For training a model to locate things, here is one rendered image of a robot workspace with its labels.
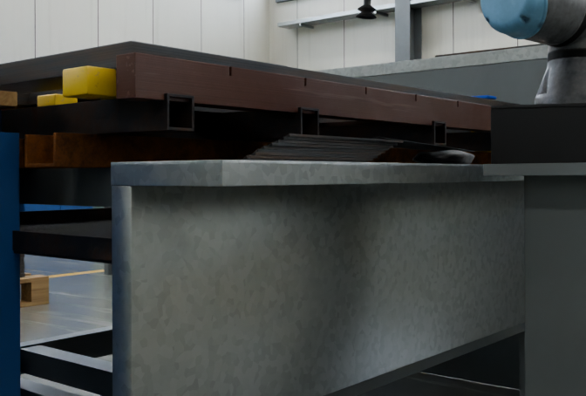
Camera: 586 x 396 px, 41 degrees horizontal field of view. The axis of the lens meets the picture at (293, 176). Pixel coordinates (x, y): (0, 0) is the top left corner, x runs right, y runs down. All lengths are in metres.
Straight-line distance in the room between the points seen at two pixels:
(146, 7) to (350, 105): 10.86
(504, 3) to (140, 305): 0.72
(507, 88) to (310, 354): 1.44
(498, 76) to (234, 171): 1.73
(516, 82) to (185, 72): 1.55
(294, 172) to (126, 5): 11.04
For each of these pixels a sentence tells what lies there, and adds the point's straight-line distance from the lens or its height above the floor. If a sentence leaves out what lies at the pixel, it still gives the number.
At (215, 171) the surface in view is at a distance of 0.88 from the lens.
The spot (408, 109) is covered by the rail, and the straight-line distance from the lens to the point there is 1.58.
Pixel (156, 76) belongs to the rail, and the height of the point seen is 0.80.
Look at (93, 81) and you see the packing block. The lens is 1.12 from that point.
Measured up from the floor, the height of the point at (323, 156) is 0.69.
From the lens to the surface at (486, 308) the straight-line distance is 1.81.
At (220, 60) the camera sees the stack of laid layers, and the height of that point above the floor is 0.84.
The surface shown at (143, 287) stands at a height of 0.52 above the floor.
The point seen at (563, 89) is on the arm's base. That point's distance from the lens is 1.36.
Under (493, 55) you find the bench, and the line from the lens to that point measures 2.54.
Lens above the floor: 0.66
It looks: level
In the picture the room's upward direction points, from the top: straight up
